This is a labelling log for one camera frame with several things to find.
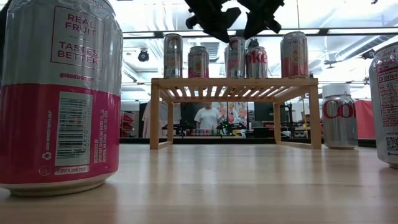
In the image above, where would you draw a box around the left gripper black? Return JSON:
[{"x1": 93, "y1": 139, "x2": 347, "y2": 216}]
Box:
[{"x1": 183, "y1": 0, "x2": 242, "y2": 44}]

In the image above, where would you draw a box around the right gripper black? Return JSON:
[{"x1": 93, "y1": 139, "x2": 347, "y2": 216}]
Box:
[{"x1": 238, "y1": 0, "x2": 285, "y2": 40}]

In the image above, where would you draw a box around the pink silver Spindrift can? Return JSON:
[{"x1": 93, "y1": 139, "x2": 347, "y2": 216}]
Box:
[
  {"x1": 0, "y1": 0, "x2": 124, "y2": 198},
  {"x1": 280, "y1": 31, "x2": 310, "y2": 78},
  {"x1": 187, "y1": 45, "x2": 210, "y2": 79}
]

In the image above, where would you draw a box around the silver Diet Coke can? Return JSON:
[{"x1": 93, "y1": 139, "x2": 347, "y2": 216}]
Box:
[
  {"x1": 245, "y1": 45, "x2": 269, "y2": 79},
  {"x1": 322, "y1": 94, "x2": 359, "y2": 151},
  {"x1": 368, "y1": 41, "x2": 398, "y2": 170}
]

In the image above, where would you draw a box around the slim can with black lid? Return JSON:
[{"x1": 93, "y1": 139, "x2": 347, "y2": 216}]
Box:
[
  {"x1": 164, "y1": 33, "x2": 184, "y2": 79},
  {"x1": 226, "y1": 36, "x2": 246, "y2": 79}
]

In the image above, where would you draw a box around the wooden slatted shelf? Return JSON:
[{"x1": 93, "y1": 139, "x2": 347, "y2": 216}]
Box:
[{"x1": 149, "y1": 76, "x2": 323, "y2": 151}]

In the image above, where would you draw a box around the black overhead crossbar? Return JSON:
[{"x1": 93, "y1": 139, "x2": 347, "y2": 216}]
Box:
[{"x1": 0, "y1": 27, "x2": 398, "y2": 40}]

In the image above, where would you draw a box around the black monitor screen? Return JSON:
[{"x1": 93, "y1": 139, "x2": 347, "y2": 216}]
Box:
[{"x1": 254, "y1": 101, "x2": 275, "y2": 123}]

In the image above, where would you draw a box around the dark hanging garment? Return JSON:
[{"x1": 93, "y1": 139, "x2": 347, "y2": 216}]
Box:
[{"x1": 181, "y1": 102, "x2": 200, "y2": 125}]

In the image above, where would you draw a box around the floral hanging garment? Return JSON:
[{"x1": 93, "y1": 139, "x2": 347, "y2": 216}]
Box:
[{"x1": 217, "y1": 101, "x2": 249, "y2": 125}]

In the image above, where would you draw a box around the person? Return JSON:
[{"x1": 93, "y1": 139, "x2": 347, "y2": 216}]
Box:
[{"x1": 194, "y1": 101, "x2": 222, "y2": 130}]

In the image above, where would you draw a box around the black distant stand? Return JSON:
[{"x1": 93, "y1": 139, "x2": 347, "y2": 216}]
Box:
[{"x1": 281, "y1": 102, "x2": 295, "y2": 138}]

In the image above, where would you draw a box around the white cylinder container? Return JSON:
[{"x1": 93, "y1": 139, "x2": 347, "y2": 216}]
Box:
[{"x1": 322, "y1": 83, "x2": 352, "y2": 100}]

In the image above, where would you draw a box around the white hanging T-shirt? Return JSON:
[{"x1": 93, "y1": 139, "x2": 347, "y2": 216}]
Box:
[{"x1": 142, "y1": 101, "x2": 183, "y2": 139}]

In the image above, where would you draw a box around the distant can cluster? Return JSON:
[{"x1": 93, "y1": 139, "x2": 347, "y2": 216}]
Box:
[{"x1": 186, "y1": 128, "x2": 219, "y2": 136}]

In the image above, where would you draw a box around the red folded stack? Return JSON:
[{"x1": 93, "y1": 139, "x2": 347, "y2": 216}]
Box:
[{"x1": 123, "y1": 112, "x2": 135, "y2": 138}]

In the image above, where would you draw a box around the red cloth panel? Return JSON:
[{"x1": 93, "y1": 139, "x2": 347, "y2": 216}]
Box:
[{"x1": 354, "y1": 98, "x2": 376, "y2": 140}]

